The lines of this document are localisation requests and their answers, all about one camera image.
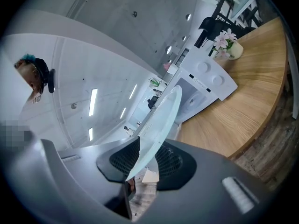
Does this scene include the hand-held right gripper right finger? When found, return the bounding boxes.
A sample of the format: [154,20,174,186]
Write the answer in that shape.
[140,139,275,224]

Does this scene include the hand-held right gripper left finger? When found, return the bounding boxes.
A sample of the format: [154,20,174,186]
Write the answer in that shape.
[41,136,141,220]

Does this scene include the green plant in white pot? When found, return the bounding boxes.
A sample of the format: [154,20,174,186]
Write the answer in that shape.
[148,77,168,91]

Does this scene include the black chair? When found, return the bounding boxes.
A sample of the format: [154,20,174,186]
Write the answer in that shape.
[198,16,225,49]

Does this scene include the white microwave oven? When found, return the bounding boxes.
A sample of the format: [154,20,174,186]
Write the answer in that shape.
[128,47,239,139]

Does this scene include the teal hair tie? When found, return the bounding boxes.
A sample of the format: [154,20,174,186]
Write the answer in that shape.
[21,53,36,62]

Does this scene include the person's head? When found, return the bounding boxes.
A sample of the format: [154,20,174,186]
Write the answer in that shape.
[14,57,51,105]

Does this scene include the round glass turntable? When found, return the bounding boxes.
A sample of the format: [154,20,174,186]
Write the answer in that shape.
[126,84,183,182]

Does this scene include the black metal rack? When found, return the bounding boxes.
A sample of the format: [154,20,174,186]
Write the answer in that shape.
[210,0,258,32]

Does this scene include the pink plant in white pot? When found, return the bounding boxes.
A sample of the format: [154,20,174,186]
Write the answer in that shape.
[163,62,178,76]

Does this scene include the pink flowers in cream vase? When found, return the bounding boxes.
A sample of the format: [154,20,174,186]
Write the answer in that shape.
[213,28,244,61]

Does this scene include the black head-mounted camera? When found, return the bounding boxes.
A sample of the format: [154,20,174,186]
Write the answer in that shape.
[35,57,57,94]

